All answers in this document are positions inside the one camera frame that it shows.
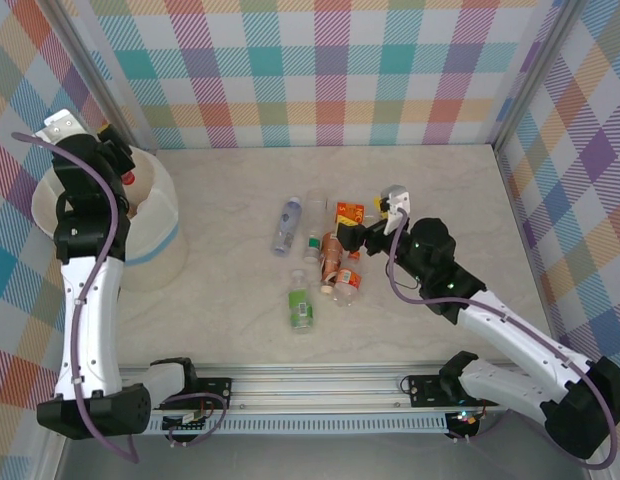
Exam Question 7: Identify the orange label bottle amber cap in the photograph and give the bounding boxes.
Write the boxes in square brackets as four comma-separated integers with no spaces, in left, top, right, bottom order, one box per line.
[334,199,377,227]

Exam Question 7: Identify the copper label plastic bottle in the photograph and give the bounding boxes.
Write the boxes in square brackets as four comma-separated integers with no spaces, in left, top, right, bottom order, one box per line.
[319,230,347,294]

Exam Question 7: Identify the small orange label bottle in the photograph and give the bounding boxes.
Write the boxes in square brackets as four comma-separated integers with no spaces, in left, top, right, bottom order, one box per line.
[332,252,365,306]

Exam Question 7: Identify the tall clear bottle green neck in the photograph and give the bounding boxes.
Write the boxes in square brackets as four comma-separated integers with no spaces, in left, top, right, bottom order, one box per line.
[303,188,331,264]

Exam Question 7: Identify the purple tinted plastic bottle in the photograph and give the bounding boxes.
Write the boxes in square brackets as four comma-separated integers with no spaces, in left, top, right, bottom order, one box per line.
[270,195,304,257]

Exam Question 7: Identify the green label plastic bottle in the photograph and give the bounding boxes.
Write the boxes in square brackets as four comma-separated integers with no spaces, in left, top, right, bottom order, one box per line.
[288,269,316,334]

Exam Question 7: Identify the white bin with blue stripe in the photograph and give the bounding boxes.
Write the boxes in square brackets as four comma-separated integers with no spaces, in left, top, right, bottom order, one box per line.
[30,149,189,294]

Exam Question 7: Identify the right circuit board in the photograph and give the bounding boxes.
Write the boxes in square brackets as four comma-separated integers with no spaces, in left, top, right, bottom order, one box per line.
[447,409,481,431]

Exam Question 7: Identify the circuit board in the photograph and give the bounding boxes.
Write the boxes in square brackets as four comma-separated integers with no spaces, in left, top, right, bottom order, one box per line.
[162,412,207,432]
[447,409,481,431]

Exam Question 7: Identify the grey metal shelf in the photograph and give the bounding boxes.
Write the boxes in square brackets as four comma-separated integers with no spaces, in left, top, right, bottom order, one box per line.
[54,432,591,480]

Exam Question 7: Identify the left circuit board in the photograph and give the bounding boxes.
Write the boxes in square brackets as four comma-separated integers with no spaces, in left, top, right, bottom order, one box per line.
[162,412,207,432]

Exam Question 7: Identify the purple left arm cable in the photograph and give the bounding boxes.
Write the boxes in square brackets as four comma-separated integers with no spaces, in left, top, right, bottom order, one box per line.
[10,130,229,464]

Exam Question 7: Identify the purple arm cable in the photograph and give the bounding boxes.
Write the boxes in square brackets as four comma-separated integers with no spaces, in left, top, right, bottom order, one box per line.
[387,207,620,471]
[10,130,229,464]

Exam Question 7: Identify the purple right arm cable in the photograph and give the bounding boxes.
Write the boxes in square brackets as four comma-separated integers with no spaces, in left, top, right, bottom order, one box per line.
[387,207,620,471]

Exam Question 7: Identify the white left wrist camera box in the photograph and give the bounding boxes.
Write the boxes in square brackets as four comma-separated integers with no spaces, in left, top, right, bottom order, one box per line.
[42,108,85,144]

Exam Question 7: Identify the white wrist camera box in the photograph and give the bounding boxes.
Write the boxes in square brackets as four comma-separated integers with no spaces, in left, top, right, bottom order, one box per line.
[374,184,412,236]
[42,108,85,144]

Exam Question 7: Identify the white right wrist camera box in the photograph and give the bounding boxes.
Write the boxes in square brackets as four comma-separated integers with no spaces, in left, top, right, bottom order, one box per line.
[374,184,412,236]

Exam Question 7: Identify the aluminium frame post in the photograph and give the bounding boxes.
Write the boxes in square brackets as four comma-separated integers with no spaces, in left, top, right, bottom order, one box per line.
[48,0,159,159]

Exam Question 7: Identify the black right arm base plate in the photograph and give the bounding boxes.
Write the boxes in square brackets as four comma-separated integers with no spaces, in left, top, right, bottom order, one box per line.
[407,374,501,409]

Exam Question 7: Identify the aluminium mounting rail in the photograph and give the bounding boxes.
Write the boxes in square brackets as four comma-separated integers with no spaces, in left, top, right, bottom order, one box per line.
[117,362,596,415]

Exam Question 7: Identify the slotted grey cable duct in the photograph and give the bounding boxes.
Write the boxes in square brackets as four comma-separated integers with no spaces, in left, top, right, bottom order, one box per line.
[149,417,449,435]

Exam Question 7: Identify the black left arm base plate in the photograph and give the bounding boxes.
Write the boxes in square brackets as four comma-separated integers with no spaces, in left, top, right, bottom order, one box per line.
[187,377,234,411]

